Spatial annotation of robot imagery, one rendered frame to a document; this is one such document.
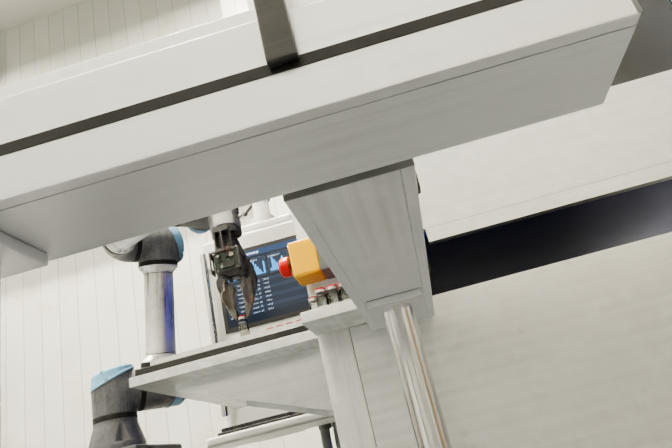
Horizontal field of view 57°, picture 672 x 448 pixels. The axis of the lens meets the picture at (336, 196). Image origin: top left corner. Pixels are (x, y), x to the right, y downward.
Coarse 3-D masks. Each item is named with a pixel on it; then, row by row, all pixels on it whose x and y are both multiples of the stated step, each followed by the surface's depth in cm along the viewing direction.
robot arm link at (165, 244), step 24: (144, 240) 181; (168, 240) 185; (144, 264) 182; (168, 264) 184; (144, 288) 184; (168, 288) 183; (168, 312) 182; (168, 336) 180; (144, 360) 177; (144, 408) 172
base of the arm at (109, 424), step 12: (96, 420) 164; (108, 420) 163; (120, 420) 164; (132, 420) 166; (96, 432) 162; (108, 432) 161; (120, 432) 162; (132, 432) 163; (96, 444) 160; (108, 444) 159; (120, 444) 159; (132, 444) 161
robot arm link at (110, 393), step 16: (112, 368) 169; (128, 368) 171; (96, 384) 167; (112, 384) 167; (128, 384) 169; (96, 400) 166; (112, 400) 165; (128, 400) 167; (144, 400) 170; (96, 416) 164
